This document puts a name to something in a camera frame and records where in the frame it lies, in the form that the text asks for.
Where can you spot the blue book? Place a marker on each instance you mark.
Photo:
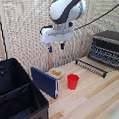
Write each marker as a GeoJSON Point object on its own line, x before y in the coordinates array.
{"type": "Point", "coordinates": [44, 81]}

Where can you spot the white bowl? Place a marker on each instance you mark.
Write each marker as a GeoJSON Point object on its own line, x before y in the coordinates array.
{"type": "Point", "coordinates": [53, 76]}

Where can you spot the yellow food piece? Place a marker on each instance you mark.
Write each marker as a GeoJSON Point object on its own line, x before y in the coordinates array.
{"type": "Point", "coordinates": [57, 73]}

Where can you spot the woven folding screen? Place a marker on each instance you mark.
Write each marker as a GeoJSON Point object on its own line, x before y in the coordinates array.
{"type": "Point", "coordinates": [24, 30]}

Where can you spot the black fabric storage case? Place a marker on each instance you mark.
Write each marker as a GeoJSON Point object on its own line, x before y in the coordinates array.
{"type": "Point", "coordinates": [17, 97]}

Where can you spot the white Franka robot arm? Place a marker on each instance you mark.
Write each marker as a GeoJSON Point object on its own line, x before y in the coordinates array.
{"type": "Point", "coordinates": [63, 9]}

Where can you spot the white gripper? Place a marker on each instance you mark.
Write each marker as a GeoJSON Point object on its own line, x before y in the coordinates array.
{"type": "Point", "coordinates": [56, 34]}

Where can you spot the red cup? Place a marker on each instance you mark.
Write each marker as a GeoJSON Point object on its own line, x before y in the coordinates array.
{"type": "Point", "coordinates": [73, 82]}

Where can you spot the metal oven tray rack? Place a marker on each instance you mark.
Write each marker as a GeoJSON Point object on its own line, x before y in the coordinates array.
{"type": "Point", "coordinates": [105, 53]}

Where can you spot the black dish rack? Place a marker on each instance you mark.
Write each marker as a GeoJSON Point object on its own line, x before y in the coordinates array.
{"type": "Point", "coordinates": [109, 38]}

